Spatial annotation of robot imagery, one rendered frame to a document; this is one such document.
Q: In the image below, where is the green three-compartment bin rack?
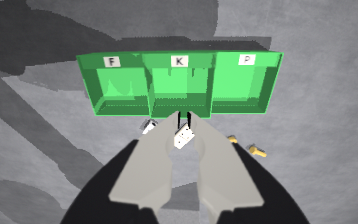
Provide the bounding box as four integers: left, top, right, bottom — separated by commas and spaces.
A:
76, 50, 284, 119

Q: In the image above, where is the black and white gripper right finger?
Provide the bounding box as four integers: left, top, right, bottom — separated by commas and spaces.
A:
187, 111, 310, 224

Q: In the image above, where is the white domino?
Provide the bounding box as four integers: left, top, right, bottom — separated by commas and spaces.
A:
175, 124, 194, 149

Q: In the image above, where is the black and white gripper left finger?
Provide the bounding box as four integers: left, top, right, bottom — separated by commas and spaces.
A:
60, 111, 181, 224

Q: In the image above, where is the yellow hex nut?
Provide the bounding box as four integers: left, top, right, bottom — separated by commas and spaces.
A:
228, 137, 237, 143

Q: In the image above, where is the yellow hex bolt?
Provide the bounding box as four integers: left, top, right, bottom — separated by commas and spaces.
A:
249, 147, 266, 157

